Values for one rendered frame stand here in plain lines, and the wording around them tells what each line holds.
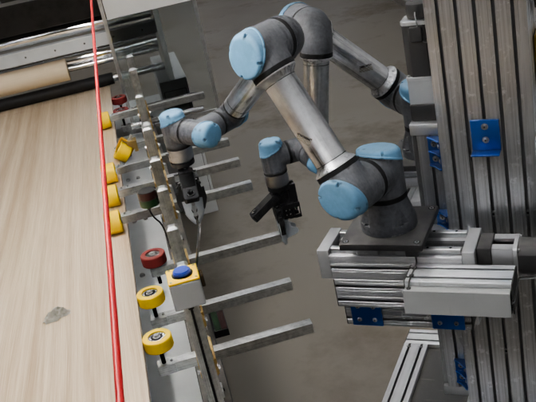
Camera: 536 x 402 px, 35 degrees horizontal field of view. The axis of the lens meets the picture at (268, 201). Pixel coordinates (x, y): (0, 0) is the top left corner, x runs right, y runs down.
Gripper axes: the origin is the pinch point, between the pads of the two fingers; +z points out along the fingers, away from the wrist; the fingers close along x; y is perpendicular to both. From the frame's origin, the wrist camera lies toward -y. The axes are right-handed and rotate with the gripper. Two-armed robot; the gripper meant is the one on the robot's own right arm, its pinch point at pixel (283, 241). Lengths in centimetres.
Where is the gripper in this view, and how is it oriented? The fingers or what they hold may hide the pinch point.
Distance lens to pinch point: 276.7
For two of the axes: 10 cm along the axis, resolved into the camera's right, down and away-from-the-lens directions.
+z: 1.9, 8.9, 4.0
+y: 9.6, -2.6, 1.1
